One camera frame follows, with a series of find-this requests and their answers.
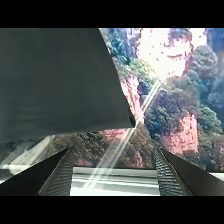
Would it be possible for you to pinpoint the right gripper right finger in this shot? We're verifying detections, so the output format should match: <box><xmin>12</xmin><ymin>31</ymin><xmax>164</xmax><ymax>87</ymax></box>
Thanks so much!
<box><xmin>152</xmin><ymin>146</ymin><xmax>224</xmax><ymax>197</ymax></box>

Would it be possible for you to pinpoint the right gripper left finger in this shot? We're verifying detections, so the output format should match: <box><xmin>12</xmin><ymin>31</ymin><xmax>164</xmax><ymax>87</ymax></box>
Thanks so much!
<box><xmin>0</xmin><ymin>145</ymin><xmax>79</xmax><ymax>197</ymax></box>

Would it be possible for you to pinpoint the dark grey garment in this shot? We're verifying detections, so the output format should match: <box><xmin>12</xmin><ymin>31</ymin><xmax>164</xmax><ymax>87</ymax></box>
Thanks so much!
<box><xmin>0</xmin><ymin>27</ymin><xmax>137</xmax><ymax>145</ymax></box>

